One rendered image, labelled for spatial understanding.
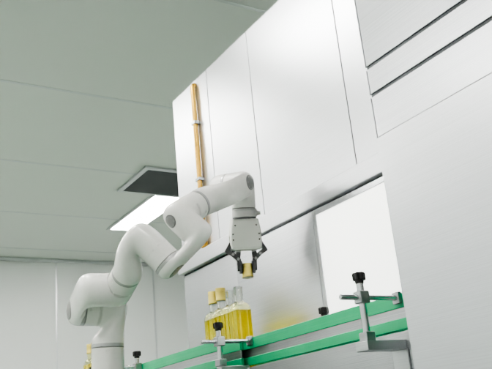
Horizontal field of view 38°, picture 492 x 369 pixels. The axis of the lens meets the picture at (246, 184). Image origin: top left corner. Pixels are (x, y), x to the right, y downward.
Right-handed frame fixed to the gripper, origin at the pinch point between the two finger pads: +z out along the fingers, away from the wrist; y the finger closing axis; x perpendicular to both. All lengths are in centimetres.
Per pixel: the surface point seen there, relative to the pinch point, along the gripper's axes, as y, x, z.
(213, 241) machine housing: 4, -54, -11
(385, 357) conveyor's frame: -20, 65, 23
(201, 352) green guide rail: 15.5, 0.7, 25.1
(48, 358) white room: 127, -587, 79
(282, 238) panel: -13.0, -4.6, -8.7
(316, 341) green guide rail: -11.1, 38.6, 20.6
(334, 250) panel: -22.9, 19.5, -3.3
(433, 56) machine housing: -22, 100, -36
